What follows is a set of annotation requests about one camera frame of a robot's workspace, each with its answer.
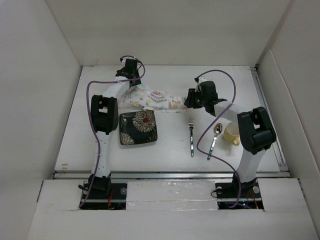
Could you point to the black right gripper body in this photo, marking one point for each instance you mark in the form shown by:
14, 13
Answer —
196, 99

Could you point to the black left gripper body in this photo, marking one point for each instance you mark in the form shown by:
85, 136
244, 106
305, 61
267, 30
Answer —
136, 82

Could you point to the silver fork teal handle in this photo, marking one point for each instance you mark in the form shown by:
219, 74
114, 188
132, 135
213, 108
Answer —
191, 128

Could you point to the floral patterned cloth placemat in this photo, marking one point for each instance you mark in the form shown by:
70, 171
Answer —
141, 96

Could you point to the silver spoon teal handle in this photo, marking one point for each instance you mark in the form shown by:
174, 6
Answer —
217, 131

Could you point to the black floral square plate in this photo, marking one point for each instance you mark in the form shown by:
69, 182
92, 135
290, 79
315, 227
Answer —
137, 127

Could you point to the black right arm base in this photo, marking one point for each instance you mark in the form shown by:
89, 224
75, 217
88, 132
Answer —
229, 197

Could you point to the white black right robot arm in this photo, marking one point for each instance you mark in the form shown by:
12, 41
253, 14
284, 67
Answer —
256, 131

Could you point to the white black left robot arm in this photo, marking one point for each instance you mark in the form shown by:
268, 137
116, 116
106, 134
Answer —
104, 119

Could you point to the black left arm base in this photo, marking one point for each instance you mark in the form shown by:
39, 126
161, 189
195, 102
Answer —
101, 194

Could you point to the yellow ceramic cup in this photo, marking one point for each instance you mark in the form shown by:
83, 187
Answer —
231, 134

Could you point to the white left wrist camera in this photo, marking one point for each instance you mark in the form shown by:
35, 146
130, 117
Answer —
123, 59

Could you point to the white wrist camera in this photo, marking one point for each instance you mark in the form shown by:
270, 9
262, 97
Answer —
123, 59
198, 81

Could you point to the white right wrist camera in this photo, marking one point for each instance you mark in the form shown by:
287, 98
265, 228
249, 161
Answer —
198, 81

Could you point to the aluminium rail front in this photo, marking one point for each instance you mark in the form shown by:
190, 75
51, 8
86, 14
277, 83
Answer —
147, 175

